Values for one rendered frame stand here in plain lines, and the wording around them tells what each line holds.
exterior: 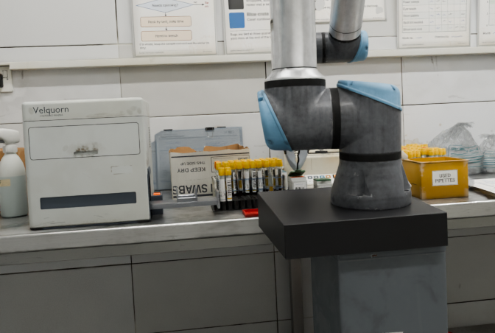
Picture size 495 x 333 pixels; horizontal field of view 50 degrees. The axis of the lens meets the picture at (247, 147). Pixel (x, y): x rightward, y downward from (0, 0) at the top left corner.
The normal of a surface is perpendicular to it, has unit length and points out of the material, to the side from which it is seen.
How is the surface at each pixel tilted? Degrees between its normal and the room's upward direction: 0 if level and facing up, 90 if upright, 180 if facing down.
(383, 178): 76
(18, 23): 90
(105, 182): 90
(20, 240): 90
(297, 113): 90
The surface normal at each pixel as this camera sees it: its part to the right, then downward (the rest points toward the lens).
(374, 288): 0.14, 0.04
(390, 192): 0.21, -0.21
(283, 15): -0.44, 0.06
